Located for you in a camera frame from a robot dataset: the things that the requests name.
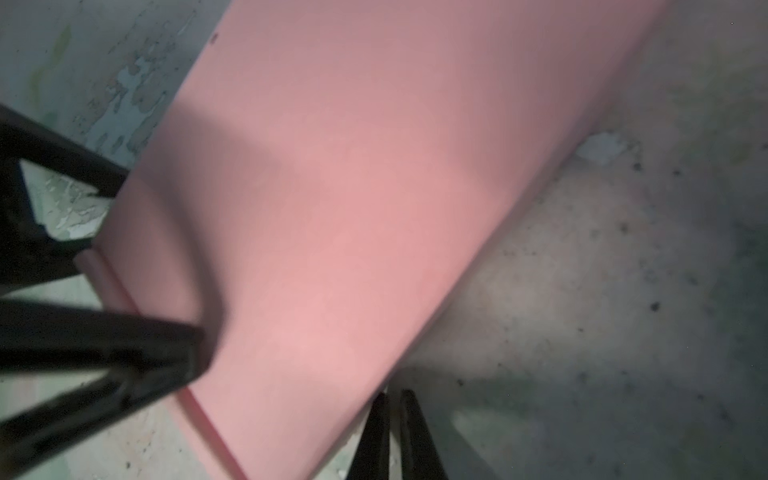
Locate pink paper box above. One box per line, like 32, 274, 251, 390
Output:
77, 1, 665, 479

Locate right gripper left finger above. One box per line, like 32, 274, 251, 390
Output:
346, 392, 390, 480

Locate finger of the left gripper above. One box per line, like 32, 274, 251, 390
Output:
1, 106, 129, 293
1, 300, 207, 477

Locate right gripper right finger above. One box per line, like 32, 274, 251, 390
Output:
399, 389, 448, 480

